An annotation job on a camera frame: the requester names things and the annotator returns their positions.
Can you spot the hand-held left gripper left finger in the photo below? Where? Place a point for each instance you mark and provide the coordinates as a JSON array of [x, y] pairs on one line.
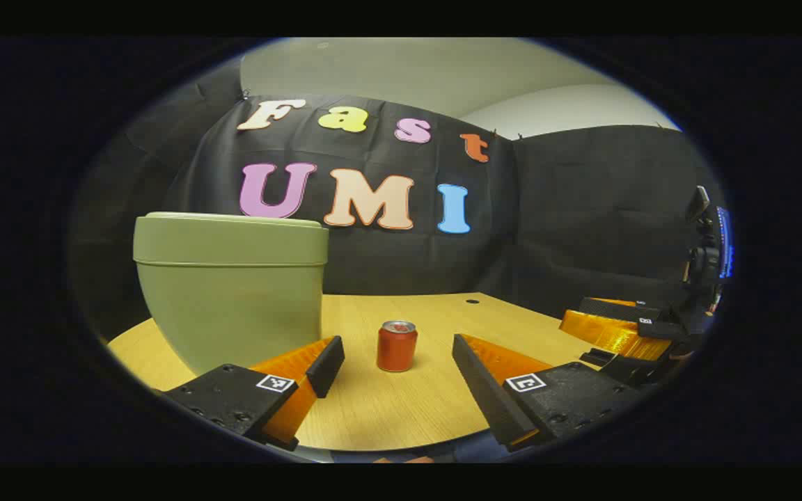
[[328, 365]]

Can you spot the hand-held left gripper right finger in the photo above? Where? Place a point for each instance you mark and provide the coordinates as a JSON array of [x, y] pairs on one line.
[[477, 383]]

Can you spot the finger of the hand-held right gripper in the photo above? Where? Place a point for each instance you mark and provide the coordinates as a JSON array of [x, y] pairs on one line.
[[627, 369], [617, 309]]

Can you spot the red pop can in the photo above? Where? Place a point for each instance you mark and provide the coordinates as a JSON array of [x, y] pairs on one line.
[[396, 348]]

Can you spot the green desktop garbage bin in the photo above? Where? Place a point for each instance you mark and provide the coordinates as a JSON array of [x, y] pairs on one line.
[[234, 299]]

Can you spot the wooden desktop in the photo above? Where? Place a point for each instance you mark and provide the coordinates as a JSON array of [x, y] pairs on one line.
[[401, 403]]

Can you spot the black backdrop cloth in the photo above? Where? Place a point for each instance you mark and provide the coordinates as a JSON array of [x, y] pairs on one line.
[[582, 209]]

